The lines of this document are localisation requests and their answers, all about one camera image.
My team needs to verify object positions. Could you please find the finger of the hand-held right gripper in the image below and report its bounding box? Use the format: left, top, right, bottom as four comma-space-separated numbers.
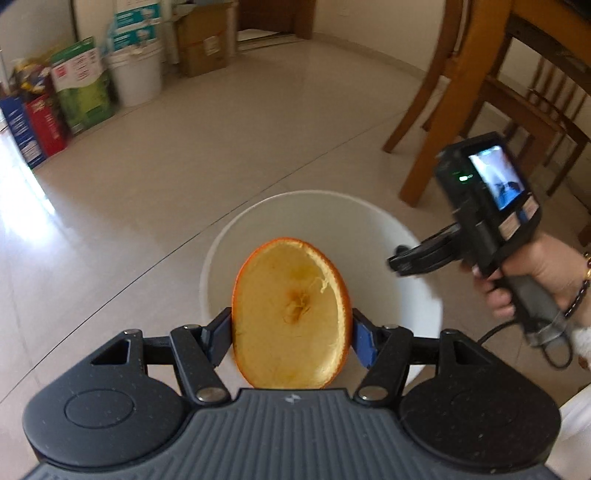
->
387, 227, 463, 278

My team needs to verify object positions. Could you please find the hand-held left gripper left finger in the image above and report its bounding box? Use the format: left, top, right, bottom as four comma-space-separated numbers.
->
90, 307, 233, 407

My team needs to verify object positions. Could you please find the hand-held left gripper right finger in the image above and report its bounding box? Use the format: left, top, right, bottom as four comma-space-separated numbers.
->
352, 308, 488, 402

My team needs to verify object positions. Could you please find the orange peel half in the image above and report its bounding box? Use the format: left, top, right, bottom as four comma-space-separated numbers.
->
231, 237, 352, 389

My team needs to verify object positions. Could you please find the white plastic bin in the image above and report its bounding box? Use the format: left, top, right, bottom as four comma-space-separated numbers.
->
199, 189, 445, 393

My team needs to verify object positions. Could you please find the person's right forearm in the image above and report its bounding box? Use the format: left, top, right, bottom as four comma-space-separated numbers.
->
573, 249, 591, 361

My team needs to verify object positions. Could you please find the person's right hand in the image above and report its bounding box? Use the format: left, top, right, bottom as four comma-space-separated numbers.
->
471, 232, 591, 320

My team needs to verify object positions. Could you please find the wooden chair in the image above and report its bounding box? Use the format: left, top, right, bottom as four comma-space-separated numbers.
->
383, 0, 515, 207
480, 18, 591, 197

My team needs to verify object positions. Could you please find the white cloth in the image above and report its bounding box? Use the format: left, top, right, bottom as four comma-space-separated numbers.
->
558, 391, 591, 445

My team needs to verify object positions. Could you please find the green carton box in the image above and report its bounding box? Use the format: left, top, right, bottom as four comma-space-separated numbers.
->
50, 39, 115, 136

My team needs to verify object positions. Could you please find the red carton box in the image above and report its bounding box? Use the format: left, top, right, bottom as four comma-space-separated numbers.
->
24, 93, 68, 158

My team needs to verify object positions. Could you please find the white plastic bucket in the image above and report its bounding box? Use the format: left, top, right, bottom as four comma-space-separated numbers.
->
106, 39, 164, 108

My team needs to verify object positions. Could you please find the blue carton box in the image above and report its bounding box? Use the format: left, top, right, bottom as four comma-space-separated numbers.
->
0, 95, 48, 169

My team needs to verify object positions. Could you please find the brown cardboard box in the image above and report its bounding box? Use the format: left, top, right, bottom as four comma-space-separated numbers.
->
177, 2, 237, 78

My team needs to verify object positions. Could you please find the teal white tissue pack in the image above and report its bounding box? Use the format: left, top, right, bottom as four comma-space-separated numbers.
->
113, 2, 162, 29
107, 24, 158, 52

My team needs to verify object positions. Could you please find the colourful snack bag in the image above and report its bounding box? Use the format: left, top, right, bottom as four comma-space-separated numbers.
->
9, 53, 55, 100

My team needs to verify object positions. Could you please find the black cable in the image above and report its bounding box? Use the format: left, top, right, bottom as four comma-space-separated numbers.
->
478, 320, 575, 368

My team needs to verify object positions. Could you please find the dark bead bracelet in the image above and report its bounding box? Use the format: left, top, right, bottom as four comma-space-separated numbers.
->
563, 251, 591, 319

